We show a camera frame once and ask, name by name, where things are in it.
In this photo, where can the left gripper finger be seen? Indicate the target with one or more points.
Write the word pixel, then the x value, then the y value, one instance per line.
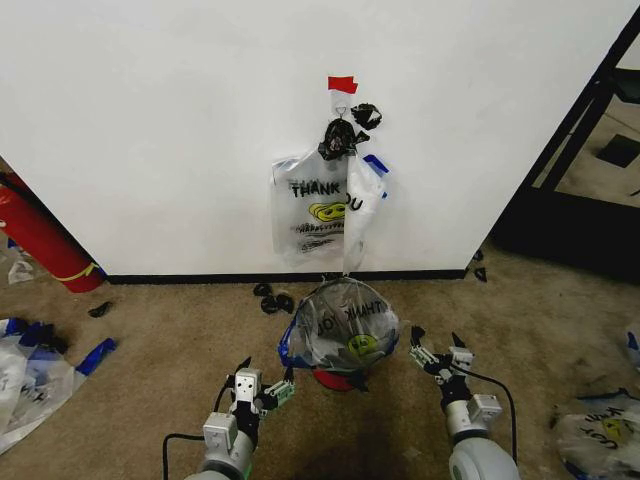
pixel 280 391
pixel 236 376

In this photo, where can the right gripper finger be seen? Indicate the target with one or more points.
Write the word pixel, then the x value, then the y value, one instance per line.
pixel 424 356
pixel 461 356

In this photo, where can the red trash bin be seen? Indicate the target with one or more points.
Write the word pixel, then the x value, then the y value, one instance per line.
pixel 336 381

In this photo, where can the clear smiley bag lining bin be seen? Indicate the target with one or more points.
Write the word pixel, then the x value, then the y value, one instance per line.
pixel 345 325

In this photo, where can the crumpled clear smiley bag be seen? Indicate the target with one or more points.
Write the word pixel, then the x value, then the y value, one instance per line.
pixel 600 435

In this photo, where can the clear bag with blue edge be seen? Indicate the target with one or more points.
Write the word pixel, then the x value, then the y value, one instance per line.
pixel 634 347

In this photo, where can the clear thank you garbage bag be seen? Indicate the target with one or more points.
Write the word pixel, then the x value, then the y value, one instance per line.
pixel 310 210

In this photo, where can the crumpled clear plastic bag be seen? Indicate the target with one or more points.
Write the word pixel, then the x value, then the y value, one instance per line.
pixel 25 385

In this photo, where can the small crumpled clear bag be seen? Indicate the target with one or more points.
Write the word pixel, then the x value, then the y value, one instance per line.
pixel 20 267

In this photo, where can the black baseboard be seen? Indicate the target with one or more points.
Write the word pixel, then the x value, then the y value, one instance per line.
pixel 285 276

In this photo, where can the blue tape strip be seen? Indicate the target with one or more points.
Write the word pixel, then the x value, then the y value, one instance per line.
pixel 97 356

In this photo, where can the red fire extinguisher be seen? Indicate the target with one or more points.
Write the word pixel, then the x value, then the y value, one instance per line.
pixel 45 235

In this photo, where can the black flat floor box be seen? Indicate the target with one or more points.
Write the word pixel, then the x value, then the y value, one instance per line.
pixel 620 150

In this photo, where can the red tape strip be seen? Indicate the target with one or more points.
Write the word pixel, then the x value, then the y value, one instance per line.
pixel 343 84

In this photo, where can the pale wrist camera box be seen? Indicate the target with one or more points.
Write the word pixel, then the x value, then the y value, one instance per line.
pixel 248 385

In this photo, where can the black partition frame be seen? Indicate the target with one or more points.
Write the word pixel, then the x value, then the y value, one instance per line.
pixel 565 150

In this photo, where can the black tape scrap on wall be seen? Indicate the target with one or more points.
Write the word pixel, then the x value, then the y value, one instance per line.
pixel 367 116

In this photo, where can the metal wall hook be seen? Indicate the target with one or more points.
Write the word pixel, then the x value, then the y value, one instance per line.
pixel 341 111

